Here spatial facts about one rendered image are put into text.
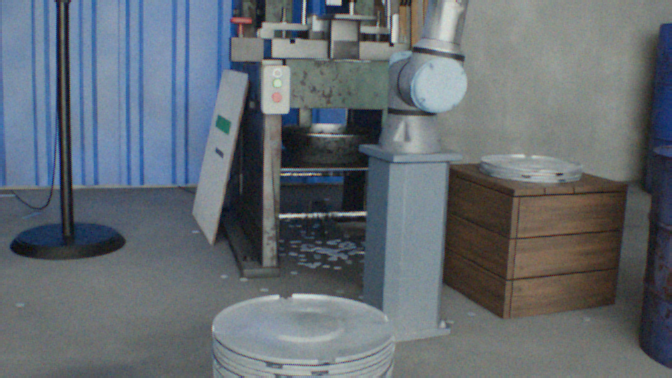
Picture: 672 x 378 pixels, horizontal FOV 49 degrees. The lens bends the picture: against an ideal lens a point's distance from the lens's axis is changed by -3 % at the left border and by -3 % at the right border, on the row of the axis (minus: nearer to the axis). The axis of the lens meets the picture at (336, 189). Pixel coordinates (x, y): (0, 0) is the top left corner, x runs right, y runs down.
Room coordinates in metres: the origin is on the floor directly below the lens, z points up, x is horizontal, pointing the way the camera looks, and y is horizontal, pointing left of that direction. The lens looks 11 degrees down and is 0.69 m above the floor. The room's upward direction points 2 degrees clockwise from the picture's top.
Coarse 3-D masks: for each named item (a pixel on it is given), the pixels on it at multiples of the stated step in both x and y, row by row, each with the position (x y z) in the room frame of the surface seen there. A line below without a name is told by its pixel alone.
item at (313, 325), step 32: (224, 320) 1.15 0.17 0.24; (256, 320) 1.16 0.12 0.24; (288, 320) 1.15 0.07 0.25; (320, 320) 1.16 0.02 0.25; (352, 320) 1.18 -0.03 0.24; (384, 320) 1.18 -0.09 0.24; (256, 352) 1.03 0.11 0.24; (288, 352) 1.03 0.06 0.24; (320, 352) 1.04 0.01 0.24; (352, 352) 1.04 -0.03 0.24
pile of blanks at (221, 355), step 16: (224, 352) 1.05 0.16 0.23; (384, 352) 1.06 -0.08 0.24; (224, 368) 1.06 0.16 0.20; (240, 368) 1.02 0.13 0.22; (256, 368) 1.01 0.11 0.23; (272, 368) 1.00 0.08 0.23; (288, 368) 0.99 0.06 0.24; (304, 368) 0.99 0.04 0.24; (320, 368) 0.99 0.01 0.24; (336, 368) 1.00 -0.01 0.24; (352, 368) 1.01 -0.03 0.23; (368, 368) 1.03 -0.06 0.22; (384, 368) 1.07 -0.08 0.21
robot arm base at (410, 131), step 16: (400, 112) 1.75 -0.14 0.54; (416, 112) 1.74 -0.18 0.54; (384, 128) 1.78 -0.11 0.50; (400, 128) 1.74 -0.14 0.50; (416, 128) 1.73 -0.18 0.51; (432, 128) 1.75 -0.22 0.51; (384, 144) 1.76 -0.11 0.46; (400, 144) 1.73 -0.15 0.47; (416, 144) 1.72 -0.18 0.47; (432, 144) 1.74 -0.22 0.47
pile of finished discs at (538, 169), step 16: (496, 160) 2.15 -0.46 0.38; (512, 160) 2.12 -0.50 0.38; (528, 160) 2.14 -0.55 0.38; (544, 160) 2.18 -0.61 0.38; (560, 160) 2.20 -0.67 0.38; (496, 176) 2.02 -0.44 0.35; (512, 176) 1.99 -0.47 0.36; (528, 176) 2.00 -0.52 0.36; (544, 176) 1.96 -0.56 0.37; (560, 176) 1.97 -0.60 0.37; (576, 176) 2.01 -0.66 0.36
